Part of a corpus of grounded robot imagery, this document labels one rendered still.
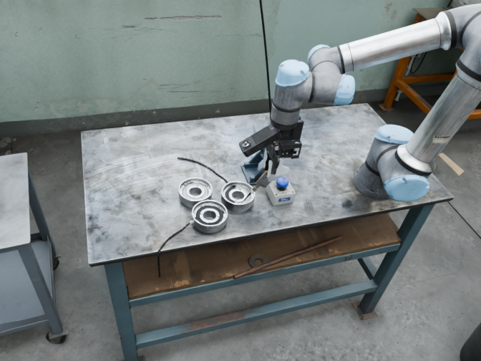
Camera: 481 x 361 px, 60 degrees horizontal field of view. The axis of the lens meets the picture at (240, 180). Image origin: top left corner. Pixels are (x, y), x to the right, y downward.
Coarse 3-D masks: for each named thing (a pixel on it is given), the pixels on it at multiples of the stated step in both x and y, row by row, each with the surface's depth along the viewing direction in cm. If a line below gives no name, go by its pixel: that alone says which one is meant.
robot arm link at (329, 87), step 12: (312, 72) 103; (324, 72) 104; (336, 72) 104; (312, 84) 101; (324, 84) 101; (336, 84) 101; (348, 84) 102; (312, 96) 102; (324, 96) 102; (336, 96) 102; (348, 96) 102
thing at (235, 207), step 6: (228, 186) 134; (240, 186) 134; (246, 186) 134; (222, 192) 130; (234, 192) 133; (240, 192) 133; (222, 198) 130; (234, 198) 130; (246, 198) 131; (252, 198) 129; (228, 204) 128; (234, 204) 127; (240, 204) 127; (246, 204) 127; (252, 204) 130; (234, 210) 129; (240, 210) 128; (246, 210) 131
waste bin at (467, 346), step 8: (480, 328) 172; (472, 336) 178; (480, 336) 170; (464, 344) 189; (472, 344) 176; (480, 344) 169; (464, 352) 183; (472, 352) 175; (480, 352) 170; (464, 360) 181; (472, 360) 175; (480, 360) 170
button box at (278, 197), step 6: (270, 186) 133; (276, 186) 133; (288, 186) 134; (270, 192) 134; (276, 192) 131; (282, 192) 132; (288, 192) 132; (294, 192) 132; (270, 198) 135; (276, 198) 131; (282, 198) 132; (288, 198) 133; (276, 204) 133; (282, 204) 134
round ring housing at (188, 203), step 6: (186, 180) 133; (192, 180) 134; (198, 180) 134; (204, 180) 133; (180, 186) 131; (192, 186) 132; (198, 186) 132; (210, 186) 131; (180, 192) 130; (186, 192) 130; (192, 192) 133; (198, 192) 133; (204, 192) 131; (210, 192) 129; (180, 198) 128; (186, 198) 126; (204, 198) 127; (210, 198) 130; (186, 204) 128; (192, 204) 127
